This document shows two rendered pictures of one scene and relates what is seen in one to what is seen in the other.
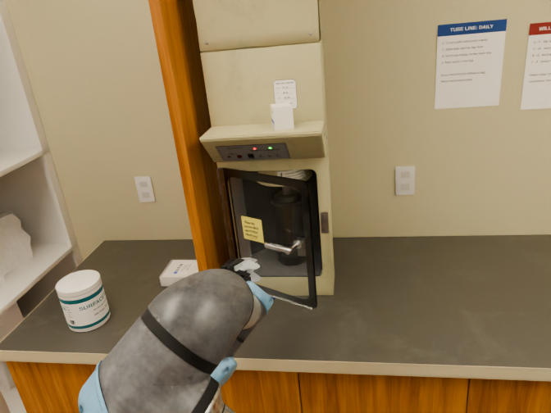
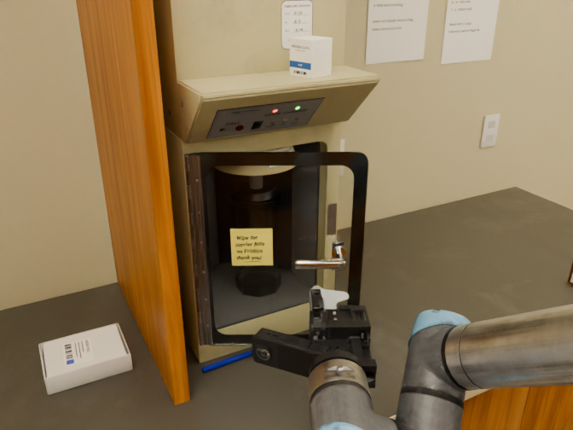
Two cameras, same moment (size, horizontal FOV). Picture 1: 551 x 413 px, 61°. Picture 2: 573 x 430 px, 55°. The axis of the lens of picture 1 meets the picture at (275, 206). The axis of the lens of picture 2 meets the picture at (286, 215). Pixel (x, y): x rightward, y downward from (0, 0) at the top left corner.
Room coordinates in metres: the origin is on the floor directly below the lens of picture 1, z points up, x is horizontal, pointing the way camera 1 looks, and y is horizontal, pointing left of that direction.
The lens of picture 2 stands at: (0.50, 0.58, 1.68)
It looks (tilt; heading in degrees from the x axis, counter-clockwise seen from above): 24 degrees down; 321
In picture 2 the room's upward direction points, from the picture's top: straight up
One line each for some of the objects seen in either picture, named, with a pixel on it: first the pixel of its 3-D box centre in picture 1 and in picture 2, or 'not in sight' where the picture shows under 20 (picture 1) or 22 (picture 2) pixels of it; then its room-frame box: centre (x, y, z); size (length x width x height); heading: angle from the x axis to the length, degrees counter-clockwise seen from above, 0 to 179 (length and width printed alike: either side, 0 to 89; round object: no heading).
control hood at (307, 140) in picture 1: (264, 146); (281, 107); (1.22, 0.01, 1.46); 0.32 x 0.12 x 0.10; 79
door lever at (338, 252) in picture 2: (282, 245); (321, 258); (1.14, -0.01, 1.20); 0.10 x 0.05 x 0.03; 52
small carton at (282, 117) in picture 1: (282, 115); (310, 56); (1.21, -0.04, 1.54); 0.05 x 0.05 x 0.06; 6
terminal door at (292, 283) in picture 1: (267, 238); (280, 256); (1.20, 0.03, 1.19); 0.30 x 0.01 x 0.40; 52
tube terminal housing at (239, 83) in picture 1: (279, 170); (240, 153); (1.40, -0.02, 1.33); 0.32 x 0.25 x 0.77; 79
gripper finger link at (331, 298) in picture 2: (249, 265); (329, 296); (1.02, 0.08, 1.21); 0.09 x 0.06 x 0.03; 142
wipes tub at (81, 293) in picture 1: (84, 300); not in sight; (1.25, 0.63, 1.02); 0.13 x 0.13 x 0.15
